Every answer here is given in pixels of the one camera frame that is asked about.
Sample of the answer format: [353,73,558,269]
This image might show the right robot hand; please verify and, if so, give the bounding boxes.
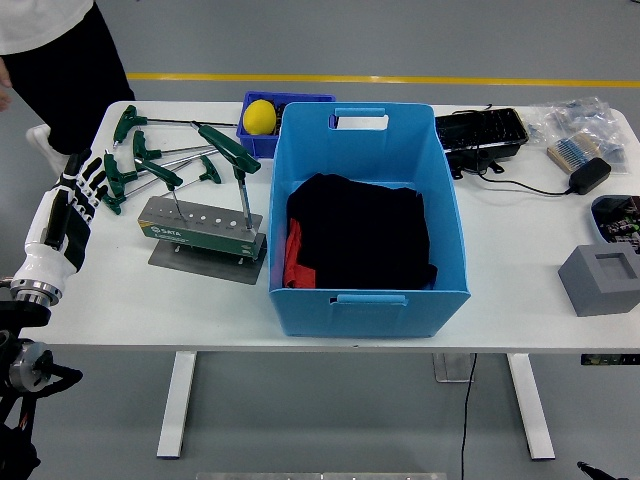
[576,460,624,480]

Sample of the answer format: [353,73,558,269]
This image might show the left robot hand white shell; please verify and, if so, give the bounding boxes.
[10,148,110,294]

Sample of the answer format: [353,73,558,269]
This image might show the small green T-handle hex wrench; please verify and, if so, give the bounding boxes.
[133,157,184,217]

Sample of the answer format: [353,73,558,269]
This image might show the green silver wrench stand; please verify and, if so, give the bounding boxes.
[137,195,269,286]

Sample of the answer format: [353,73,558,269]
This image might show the large green T-handle hex wrench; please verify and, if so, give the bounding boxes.
[191,121,262,235]

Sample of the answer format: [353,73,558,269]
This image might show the large blue folding box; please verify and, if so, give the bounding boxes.
[267,101,473,339]

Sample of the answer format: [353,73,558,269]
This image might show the person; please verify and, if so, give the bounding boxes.
[0,0,137,177]

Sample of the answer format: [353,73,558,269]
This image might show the white table leg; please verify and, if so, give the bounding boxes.
[505,352,556,462]
[156,351,199,460]

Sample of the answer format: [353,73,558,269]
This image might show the desk control panel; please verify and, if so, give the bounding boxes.
[580,353,640,367]

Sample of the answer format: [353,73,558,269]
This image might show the grey block with recess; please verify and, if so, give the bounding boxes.
[557,243,640,318]

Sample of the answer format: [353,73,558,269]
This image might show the small blue plastic bin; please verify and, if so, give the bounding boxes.
[235,90,337,160]

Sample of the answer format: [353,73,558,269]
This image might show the black electronic modules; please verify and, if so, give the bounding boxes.
[597,197,640,246]

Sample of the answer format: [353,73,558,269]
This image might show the red cloth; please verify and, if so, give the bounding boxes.
[282,218,318,289]

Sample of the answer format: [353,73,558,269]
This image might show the yellow lemon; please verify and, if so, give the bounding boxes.
[242,99,278,135]

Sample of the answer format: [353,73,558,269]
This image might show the light blue parts tray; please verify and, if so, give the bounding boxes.
[590,194,640,247]

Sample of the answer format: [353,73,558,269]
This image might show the black power adapter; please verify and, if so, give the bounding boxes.
[566,156,613,196]

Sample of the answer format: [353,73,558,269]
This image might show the black cloth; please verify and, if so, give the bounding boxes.
[285,172,439,291]

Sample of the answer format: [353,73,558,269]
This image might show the resistor tape strip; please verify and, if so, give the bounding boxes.
[546,132,603,175]

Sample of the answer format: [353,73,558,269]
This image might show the clear plastic parts bags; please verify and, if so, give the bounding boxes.
[527,96,630,176]

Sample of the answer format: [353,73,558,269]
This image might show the black plastic tray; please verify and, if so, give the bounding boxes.
[433,106,531,162]

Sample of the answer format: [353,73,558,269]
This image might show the long green T-handle hex wrench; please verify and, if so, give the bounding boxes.
[112,104,239,148]

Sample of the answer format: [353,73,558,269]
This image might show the black floor cable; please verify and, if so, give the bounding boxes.
[459,352,479,480]

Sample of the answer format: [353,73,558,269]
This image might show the metal bracket under table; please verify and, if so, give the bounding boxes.
[432,352,475,384]

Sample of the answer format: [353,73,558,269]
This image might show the black power cable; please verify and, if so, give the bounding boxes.
[452,103,574,197]

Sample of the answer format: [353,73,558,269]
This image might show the black mounting bracket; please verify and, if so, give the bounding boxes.
[446,147,505,180]

